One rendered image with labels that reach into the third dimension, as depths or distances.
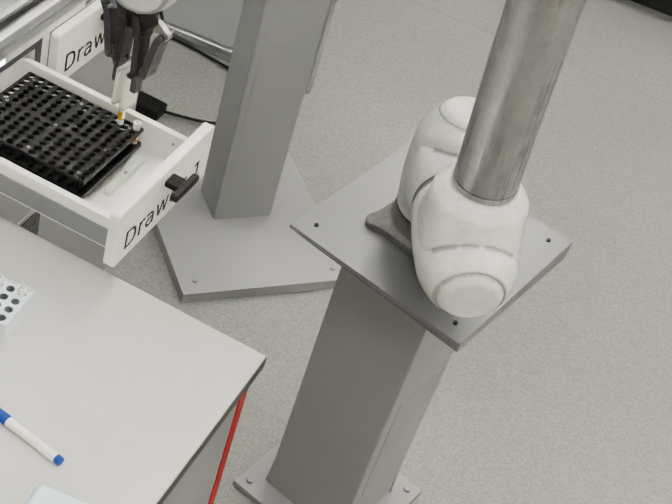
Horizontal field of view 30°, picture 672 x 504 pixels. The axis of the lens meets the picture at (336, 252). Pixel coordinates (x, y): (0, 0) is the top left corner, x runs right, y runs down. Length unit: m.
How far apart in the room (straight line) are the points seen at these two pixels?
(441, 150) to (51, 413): 0.73
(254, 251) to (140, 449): 1.45
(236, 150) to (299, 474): 0.87
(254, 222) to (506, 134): 1.56
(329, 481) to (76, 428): 0.90
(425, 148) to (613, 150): 2.08
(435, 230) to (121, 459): 0.57
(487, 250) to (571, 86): 2.46
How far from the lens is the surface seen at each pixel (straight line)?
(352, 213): 2.22
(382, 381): 2.34
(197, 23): 3.87
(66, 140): 2.03
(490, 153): 1.81
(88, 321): 1.95
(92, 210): 1.93
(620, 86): 4.42
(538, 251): 2.27
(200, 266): 3.12
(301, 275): 3.17
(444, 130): 2.03
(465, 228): 1.86
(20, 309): 1.90
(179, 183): 1.97
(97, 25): 2.32
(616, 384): 3.30
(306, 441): 2.58
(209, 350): 1.94
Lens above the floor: 2.18
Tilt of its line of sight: 41 degrees down
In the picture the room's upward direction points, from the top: 19 degrees clockwise
